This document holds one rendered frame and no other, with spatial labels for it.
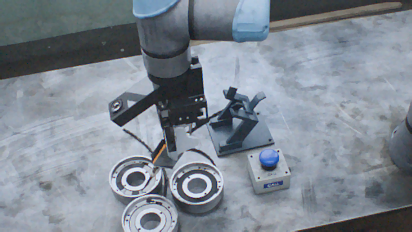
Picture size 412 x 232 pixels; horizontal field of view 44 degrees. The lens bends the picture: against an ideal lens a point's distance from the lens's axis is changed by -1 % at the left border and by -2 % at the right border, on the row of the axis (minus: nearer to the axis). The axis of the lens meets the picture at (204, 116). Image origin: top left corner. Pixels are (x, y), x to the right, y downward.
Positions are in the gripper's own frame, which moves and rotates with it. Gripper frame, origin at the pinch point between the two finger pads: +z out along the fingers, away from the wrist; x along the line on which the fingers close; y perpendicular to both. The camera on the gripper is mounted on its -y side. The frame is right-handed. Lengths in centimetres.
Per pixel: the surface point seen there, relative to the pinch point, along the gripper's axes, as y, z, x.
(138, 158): -6.0, 9.8, 8.0
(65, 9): -27, 68, 161
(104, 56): -14, 93, 151
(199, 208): 3.4, 10.5, -7.1
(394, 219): 51, 38, -6
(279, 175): 20.0, 8.7, -5.3
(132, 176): -8.1, 11.7, 5.2
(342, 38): 52, 13, 36
